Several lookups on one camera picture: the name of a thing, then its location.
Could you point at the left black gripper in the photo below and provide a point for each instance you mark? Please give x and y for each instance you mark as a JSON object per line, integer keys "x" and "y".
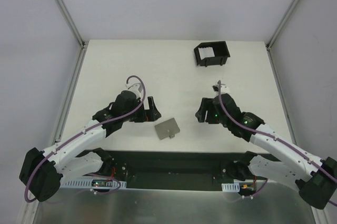
{"x": 144, "y": 114}

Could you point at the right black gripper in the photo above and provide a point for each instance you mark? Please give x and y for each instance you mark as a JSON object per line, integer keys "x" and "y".
{"x": 209, "y": 112}

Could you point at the grey leather card holder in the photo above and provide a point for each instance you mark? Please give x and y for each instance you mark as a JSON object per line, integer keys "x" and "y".
{"x": 167, "y": 129}

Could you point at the black plastic card box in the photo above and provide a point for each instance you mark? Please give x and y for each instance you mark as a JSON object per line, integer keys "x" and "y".
{"x": 211, "y": 53}

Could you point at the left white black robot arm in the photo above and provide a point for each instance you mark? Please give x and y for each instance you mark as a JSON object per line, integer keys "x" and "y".
{"x": 102, "y": 125}

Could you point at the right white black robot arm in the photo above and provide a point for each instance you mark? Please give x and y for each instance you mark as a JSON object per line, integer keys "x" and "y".
{"x": 312, "y": 177}

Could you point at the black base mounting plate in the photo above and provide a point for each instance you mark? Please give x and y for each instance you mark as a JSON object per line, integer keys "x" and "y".
{"x": 175, "y": 170}

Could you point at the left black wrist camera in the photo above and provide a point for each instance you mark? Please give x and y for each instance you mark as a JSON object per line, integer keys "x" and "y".
{"x": 124, "y": 103}

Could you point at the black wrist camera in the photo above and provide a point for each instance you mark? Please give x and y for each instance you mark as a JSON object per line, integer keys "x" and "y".
{"x": 230, "y": 106}
{"x": 124, "y": 103}

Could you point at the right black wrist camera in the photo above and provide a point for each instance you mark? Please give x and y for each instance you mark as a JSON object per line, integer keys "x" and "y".
{"x": 230, "y": 106}

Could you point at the right white cable duct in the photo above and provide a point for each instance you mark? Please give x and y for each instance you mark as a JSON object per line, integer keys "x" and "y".
{"x": 231, "y": 187}

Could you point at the white cable duct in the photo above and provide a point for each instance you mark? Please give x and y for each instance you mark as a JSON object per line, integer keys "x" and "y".
{"x": 231, "y": 187}
{"x": 92, "y": 183}

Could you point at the left aluminium frame post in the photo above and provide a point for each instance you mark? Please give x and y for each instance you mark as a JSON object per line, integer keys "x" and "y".
{"x": 70, "y": 22}

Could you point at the aluminium frame post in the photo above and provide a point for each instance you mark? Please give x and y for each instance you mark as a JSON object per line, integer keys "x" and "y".
{"x": 281, "y": 25}
{"x": 70, "y": 22}

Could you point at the left white cable duct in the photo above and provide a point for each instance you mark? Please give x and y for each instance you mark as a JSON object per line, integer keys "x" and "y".
{"x": 92, "y": 183}

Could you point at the right aluminium frame post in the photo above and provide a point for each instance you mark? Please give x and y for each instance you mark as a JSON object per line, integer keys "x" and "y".
{"x": 281, "y": 25}

